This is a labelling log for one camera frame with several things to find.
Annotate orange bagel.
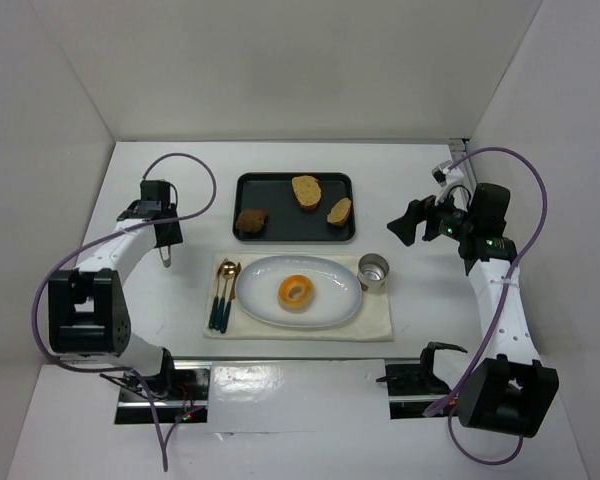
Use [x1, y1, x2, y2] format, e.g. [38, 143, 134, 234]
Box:
[277, 275, 314, 313]

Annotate oval light blue plate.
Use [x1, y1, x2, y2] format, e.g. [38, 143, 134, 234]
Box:
[236, 255, 362, 329]

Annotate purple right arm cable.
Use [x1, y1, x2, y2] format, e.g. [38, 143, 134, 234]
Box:
[422, 145, 551, 466]

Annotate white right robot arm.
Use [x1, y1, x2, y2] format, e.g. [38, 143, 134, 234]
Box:
[387, 183, 559, 438]

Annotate large bread slice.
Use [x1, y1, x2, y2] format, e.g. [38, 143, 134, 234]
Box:
[291, 175, 322, 210]

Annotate small bread slice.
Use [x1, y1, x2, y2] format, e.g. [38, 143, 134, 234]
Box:
[326, 197, 352, 227]

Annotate gold spoon green handle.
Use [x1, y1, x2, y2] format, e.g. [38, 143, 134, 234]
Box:
[208, 259, 236, 330]

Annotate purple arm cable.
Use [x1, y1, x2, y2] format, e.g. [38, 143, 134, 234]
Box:
[32, 152, 217, 473]
[422, 145, 551, 466]

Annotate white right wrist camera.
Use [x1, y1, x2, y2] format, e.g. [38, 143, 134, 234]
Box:
[431, 161, 472, 205]

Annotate black baking tray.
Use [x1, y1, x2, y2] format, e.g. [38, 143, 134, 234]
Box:
[232, 172, 356, 243]

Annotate steel cup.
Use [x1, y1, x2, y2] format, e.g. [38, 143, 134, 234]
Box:
[357, 253, 390, 293]

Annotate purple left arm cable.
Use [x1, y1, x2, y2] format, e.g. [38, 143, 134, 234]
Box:
[32, 152, 217, 473]

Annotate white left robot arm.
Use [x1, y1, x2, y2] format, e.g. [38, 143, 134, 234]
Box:
[47, 180, 183, 397]

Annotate beige cloth placemat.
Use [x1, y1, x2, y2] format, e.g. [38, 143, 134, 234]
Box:
[203, 252, 393, 342]

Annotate brown chocolate croissant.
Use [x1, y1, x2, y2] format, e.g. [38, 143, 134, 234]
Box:
[235, 209, 269, 234]

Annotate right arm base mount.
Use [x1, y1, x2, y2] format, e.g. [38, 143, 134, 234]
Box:
[375, 342, 467, 420]

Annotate metal tongs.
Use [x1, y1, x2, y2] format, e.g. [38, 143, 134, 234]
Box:
[158, 245, 172, 268]

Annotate gold knife green handle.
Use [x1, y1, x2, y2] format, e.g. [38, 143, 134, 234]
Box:
[219, 263, 242, 334]

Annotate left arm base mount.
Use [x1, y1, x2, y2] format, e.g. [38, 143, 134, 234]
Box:
[99, 353, 211, 425]

